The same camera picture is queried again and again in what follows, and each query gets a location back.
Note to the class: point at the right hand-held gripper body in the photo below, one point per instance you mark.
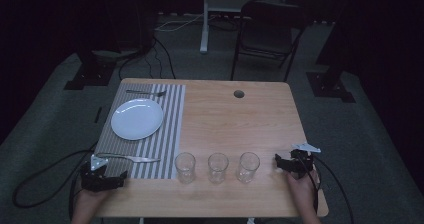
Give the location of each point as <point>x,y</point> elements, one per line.
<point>302,160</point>

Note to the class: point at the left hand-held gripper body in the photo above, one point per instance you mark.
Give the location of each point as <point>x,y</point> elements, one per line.
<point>97,179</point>

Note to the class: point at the person's left hand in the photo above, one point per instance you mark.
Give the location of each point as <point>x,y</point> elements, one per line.
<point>89,199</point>

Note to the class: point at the person's right hand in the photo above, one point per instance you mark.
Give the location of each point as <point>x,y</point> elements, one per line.
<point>301,190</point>

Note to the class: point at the silver fork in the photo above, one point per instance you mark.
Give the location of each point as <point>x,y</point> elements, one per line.
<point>130,157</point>

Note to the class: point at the clear drinking glass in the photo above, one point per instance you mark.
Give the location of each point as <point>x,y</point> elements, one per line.
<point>248,169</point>
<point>185,169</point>
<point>218,169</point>

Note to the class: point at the white round plate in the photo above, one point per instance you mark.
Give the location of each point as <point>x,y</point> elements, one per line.
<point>137,119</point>

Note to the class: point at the small black floor object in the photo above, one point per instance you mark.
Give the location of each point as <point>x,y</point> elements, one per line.
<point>98,115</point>

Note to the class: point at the grey striped placemat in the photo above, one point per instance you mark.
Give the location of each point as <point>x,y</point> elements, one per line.
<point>166,124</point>

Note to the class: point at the silver spoon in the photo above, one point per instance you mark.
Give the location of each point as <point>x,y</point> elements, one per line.
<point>146,92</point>

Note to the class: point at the black folding chair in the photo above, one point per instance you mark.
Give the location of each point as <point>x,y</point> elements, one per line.
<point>266,34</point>

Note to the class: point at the white metal stand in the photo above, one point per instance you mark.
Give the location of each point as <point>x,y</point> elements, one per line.
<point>206,24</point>

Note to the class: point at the black stand with base plate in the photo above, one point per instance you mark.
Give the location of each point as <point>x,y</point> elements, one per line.
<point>88,74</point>
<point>330,84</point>

